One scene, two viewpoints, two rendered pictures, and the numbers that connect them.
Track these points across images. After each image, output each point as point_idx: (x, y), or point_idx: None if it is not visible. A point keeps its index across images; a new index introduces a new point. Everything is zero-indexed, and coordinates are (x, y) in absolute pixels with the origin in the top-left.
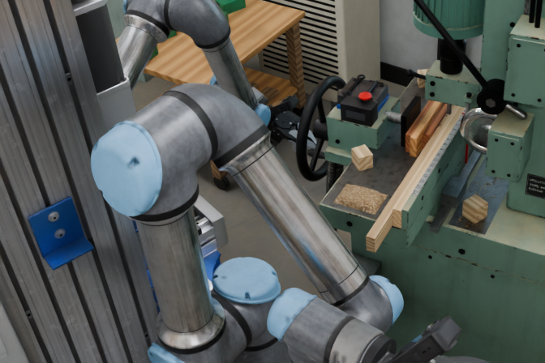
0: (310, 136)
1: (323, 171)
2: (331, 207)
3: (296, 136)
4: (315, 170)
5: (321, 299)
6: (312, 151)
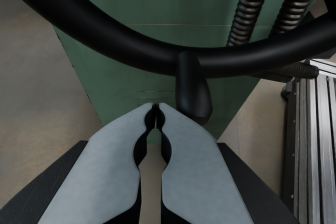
0: (136, 122)
1: (254, 42)
2: None
3: (214, 168)
4: (281, 45)
5: (144, 223)
6: (206, 91)
